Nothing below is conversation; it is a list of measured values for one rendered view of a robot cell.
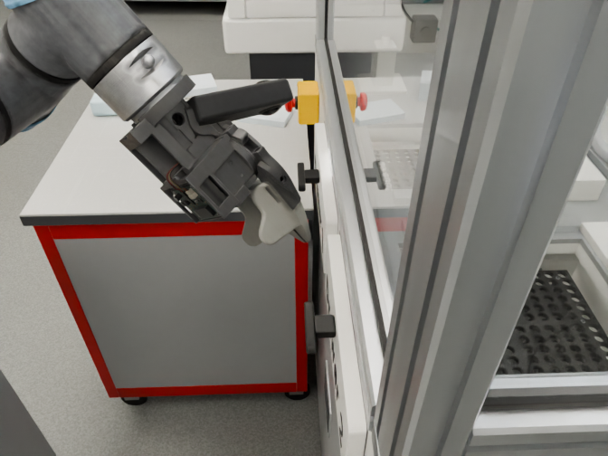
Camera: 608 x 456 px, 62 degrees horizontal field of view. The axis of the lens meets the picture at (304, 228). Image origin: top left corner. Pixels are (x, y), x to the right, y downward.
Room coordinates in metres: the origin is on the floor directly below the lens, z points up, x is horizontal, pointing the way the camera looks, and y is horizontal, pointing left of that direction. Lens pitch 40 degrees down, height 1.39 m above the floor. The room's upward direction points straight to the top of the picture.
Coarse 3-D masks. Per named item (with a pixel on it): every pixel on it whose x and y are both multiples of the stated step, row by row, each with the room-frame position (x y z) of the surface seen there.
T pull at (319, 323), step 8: (304, 304) 0.42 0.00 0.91; (312, 304) 0.42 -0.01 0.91; (304, 312) 0.41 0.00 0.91; (312, 312) 0.40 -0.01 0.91; (312, 320) 0.39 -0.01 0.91; (320, 320) 0.39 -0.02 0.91; (328, 320) 0.39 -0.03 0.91; (312, 328) 0.38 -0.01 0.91; (320, 328) 0.38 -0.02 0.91; (328, 328) 0.38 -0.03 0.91; (312, 336) 0.37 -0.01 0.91; (320, 336) 0.38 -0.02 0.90; (328, 336) 0.38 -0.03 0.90; (312, 344) 0.36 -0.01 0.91; (312, 352) 0.35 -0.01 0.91
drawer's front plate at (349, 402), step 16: (336, 240) 0.52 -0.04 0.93; (336, 256) 0.49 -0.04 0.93; (336, 272) 0.46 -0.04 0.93; (336, 288) 0.43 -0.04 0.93; (336, 304) 0.40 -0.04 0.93; (336, 320) 0.38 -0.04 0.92; (336, 336) 0.38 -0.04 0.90; (352, 336) 0.36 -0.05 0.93; (336, 352) 0.37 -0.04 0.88; (352, 352) 0.34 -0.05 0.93; (336, 368) 0.36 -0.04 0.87; (352, 368) 0.31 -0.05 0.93; (352, 384) 0.30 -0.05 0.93; (336, 400) 0.34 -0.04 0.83; (352, 400) 0.28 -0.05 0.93; (352, 416) 0.26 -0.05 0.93; (352, 432) 0.25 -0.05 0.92; (352, 448) 0.25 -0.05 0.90
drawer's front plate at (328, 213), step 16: (320, 128) 0.82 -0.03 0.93; (320, 144) 0.77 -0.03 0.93; (320, 160) 0.72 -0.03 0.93; (320, 176) 0.68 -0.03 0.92; (320, 192) 0.67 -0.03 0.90; (320, 208) 0.66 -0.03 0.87; (336, 208) 0.59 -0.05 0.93; (320, 224) 0.65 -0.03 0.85; (336, 224) 0.56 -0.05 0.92; (320, 240) 0.64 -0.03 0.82
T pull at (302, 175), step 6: (300, 162) 0.74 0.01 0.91; (300, 168) 0.72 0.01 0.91; (300, 174) 0.70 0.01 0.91; (306, 174) 0.70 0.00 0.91; (312, 174) 0.70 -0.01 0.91; (318, 174) 0.70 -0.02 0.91; (300, 180) 0.68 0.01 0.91; (306, 180) 0.69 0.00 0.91; (312, 180) 0.69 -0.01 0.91; (318, 180) 0.69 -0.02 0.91; (300, 186) 0.67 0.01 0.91
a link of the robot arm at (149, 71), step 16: (144, 48) 0.43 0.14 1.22; (160, 48) 0.45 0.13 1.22; (128, 64) 0.42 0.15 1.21; (144, 64) 0.42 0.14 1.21; (160, 64) 0.43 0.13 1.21; (176, 64) 0.45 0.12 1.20; (112, 80) 0.41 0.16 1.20; (128, 80) 0.41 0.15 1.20; (144, 80) 0.42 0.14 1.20; (160, 80) 0.42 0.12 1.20; (176, 80) 0.44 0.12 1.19; (112, 96) 0.41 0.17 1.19; (128, 96) 0.41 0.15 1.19; (144, 96) 0.41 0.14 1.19; (160, 96) 0.42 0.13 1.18; (128, 112) 0.41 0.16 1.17; (144, 112) 0.41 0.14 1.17
